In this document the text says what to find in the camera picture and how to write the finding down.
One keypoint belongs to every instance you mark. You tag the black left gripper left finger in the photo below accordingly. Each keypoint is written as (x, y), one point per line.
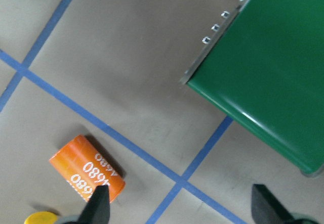
(97, 210)

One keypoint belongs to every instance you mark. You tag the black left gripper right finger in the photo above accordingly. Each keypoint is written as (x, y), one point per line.
(265, 208)

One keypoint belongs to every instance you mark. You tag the yellow mushroom push button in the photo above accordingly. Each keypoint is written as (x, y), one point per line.
(43, 217)

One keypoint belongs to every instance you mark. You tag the orange cylinder lower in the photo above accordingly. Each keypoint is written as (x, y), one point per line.
(85, 168)

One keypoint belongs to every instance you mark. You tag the green conveyor belt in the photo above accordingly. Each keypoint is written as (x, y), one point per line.
(263, 67)

